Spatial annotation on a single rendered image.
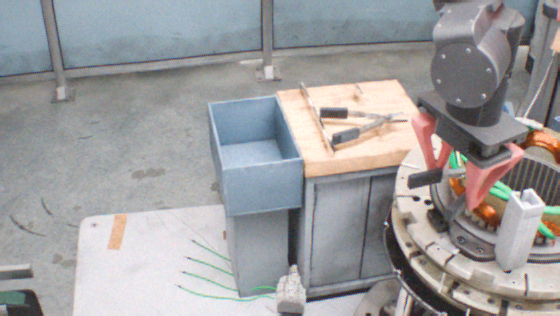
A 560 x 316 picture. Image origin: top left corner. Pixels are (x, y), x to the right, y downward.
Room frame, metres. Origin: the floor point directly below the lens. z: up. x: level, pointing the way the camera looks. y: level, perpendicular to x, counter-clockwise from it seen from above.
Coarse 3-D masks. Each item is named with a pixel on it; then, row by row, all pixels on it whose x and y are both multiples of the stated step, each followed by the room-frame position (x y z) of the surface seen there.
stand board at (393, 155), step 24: (288, 96) 0.88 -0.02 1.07; (312, 96) 0.88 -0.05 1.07; (336, 96) 0.88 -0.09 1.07; (384, 96) 0.88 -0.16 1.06; (408, 96) 0.88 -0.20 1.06; (288, 120) 0.81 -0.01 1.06; (312, 120) 0.81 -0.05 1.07; (336, 120) 0.81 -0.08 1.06; (360, 120) 0.81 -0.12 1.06; (408, 120) 0.81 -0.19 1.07; (312, 144) 0.75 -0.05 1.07; (360, 144) 0.75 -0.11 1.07; (384, 144) 0.75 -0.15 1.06; (408, 144) 0.75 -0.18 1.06; (312, 168) 0.71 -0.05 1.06; (336, 168) 0.72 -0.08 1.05; (360, 168) 0.72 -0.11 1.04
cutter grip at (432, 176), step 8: (440, 168) 0.55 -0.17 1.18; (408, 176) 0.54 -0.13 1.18; (416, 176) 0.53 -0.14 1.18; (424, 176) 0.54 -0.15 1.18; (432, 176) 0.54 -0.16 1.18; (440, 176) 0.54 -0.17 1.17; (408, 184) 0.53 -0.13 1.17; (416, 184) 0.53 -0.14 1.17; (424, 184) 0.54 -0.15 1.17; (432, 184) 0.54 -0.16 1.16
